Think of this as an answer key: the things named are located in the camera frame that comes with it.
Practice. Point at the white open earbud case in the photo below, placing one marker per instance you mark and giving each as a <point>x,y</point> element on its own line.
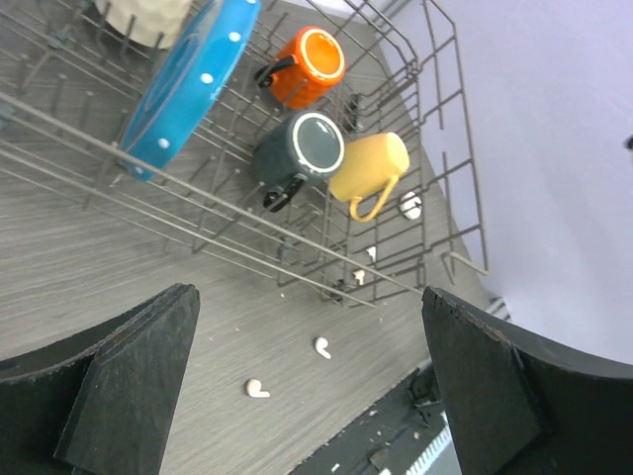
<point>410,206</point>

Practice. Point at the cream ribbed mug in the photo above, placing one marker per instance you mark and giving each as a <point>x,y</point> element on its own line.
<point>153,18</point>

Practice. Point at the white earbud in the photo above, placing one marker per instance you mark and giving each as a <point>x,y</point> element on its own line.
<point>359,276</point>
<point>372,252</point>
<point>321,345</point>
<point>254,389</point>

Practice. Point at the grey mug black handle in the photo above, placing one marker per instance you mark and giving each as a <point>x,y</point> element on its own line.
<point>306,149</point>

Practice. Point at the blue polka dot plate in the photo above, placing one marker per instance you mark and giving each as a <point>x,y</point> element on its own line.
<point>186,85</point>

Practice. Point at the white slotted cable duct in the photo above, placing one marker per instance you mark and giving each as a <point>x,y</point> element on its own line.
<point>439,457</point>

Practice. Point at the yellow mug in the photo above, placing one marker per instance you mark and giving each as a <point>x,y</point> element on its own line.
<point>372,164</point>

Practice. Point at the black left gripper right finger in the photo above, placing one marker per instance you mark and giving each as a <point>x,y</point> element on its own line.
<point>520,403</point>

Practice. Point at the orange mug black handle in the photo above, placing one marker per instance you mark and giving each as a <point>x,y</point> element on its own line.
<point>304,69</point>

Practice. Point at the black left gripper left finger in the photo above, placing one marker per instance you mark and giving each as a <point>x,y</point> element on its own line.
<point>100,401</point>

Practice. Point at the grey wire dish rack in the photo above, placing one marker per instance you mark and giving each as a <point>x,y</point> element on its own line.
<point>68,86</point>

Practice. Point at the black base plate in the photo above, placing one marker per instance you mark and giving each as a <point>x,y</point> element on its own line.
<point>389,436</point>

